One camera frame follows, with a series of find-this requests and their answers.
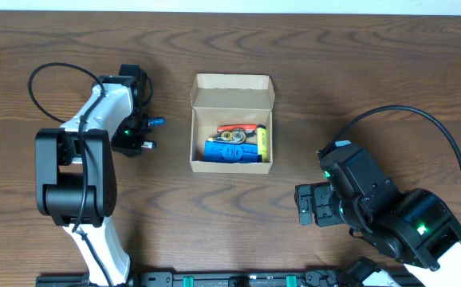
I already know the cardboard box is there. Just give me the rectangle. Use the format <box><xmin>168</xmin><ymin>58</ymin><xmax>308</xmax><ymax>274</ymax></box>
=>
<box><xmin>190</xmin><ymin>73</ymin><xmax>275</xmax><ymax>174</ymax></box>

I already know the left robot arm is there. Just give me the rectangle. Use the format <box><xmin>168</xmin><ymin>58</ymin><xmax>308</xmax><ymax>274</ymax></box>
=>
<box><xmin>35</xmin><ymin>64</ymin><xmax>156</xmax><ymax>286</ymax></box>

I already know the blue plastic block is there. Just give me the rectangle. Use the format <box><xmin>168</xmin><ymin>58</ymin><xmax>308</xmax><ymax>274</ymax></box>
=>
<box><xmin>203</xmin><ymin>141</ymin><xmax>262</xmax><ymax>163</ymax></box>

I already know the black whiteboard marker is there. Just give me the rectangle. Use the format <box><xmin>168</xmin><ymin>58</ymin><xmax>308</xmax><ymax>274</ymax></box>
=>
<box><xmin>142</xmin><ymin>141</ymin><xmax>156</xmax><ymax>149</ymax></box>

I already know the yellow highlighter pen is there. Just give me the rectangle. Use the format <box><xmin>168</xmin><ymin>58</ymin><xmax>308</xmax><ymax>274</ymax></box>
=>
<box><xmin>256</xmin><ymin>124</ymin><xmax>268</xmax><ymax>163</ymax></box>

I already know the blue whiteboard marker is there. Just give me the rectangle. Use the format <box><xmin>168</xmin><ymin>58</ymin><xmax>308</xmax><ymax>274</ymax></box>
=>
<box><xmin>148</xmin><ymin>117</ymin><xmax>165</xmax><ymax>127</ymax></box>

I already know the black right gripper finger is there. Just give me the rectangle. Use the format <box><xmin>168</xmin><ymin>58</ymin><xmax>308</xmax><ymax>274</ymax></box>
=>
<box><xmin>294</xmin><ymin>184</ymin><xmax>313</xmax><ymax>202</ymax></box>
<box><xmin>297</xmin><ymin>201</ymin><xmax>313</xmax><ymax>226</ymax></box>

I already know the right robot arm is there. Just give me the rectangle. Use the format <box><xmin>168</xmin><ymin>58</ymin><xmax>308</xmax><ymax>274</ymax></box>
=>
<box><xmin>294</xmin><ymin>141</ymin><xmax>461</xmax><ymax>286</ymax></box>

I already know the correction tape dispenser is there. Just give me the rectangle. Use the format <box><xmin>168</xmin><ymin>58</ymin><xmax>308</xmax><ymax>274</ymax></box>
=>
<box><xmin>208</xmin><ymin>129</ymin><xmax>247</xmax><ymax>144</ymax></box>

